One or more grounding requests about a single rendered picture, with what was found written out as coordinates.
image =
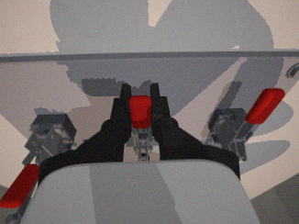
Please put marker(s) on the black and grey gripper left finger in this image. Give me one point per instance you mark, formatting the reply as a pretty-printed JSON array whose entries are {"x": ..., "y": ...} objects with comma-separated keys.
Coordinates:
[{"x": 107, "y": 145}]

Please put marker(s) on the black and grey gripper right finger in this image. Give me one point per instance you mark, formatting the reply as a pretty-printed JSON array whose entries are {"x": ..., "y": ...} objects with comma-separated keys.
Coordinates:
[{"x": 175, "y": 143}]

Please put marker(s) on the toggle clamp with red handle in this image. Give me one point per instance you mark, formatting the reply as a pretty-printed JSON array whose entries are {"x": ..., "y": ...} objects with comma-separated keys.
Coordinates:
[
  {"x": 231, "y": 123},
  {"x": 50, "y": 134}
]

